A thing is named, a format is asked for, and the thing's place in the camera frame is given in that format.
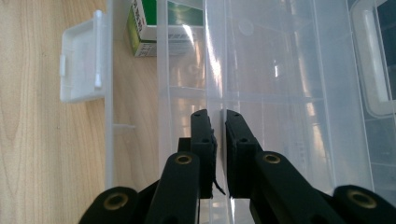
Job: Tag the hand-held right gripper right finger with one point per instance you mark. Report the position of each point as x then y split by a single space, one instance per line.
241 155

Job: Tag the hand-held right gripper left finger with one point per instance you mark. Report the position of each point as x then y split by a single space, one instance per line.
202 161

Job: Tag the clear plastic storage box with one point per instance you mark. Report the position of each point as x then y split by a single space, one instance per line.
280 77

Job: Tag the green and white carton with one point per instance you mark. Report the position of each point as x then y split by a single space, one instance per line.
140 28

